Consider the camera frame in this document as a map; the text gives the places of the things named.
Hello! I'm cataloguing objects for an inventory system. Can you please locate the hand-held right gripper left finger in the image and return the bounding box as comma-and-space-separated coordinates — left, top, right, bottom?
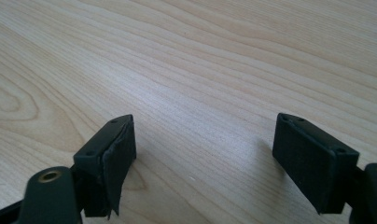
73, 113, 137, 220

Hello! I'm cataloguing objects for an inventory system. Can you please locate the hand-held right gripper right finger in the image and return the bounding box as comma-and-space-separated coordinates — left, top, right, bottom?
272, 112, 361, 216

